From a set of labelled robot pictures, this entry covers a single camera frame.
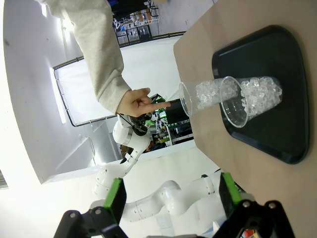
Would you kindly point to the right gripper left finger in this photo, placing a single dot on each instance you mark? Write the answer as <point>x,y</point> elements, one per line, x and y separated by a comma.
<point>115,196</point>

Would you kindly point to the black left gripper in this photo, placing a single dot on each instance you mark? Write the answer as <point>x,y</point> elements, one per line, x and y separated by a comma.
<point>140,128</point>

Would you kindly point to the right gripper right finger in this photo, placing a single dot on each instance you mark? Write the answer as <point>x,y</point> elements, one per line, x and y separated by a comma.
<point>229,191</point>

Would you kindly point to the clear plastic cup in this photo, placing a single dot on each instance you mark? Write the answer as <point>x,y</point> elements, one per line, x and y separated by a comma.
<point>188,99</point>
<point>235,116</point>

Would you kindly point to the crushed ice pile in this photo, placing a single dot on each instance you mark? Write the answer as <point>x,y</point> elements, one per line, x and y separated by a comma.
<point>208,95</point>
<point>262,96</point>

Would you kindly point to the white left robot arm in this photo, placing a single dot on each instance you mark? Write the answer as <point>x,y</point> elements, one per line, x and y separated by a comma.
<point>171,198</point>

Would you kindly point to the person's right forearm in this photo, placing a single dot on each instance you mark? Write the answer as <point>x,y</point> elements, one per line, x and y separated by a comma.
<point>109,84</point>

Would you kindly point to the person's right hand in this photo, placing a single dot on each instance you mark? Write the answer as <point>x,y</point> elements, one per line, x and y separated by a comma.
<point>133,104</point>

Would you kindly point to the equipment rack with green lights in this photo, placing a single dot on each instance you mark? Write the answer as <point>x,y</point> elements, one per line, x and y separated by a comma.
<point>178,129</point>

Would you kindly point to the person in beige sweatshirt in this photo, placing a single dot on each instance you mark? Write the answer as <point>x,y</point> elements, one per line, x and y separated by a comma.
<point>81,19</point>

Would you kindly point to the black plastic serving tray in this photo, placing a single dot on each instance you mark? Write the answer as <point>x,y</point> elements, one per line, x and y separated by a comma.
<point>272,54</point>

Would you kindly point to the white screen with black frame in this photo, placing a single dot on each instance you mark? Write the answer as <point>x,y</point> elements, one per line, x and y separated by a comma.
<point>148,64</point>

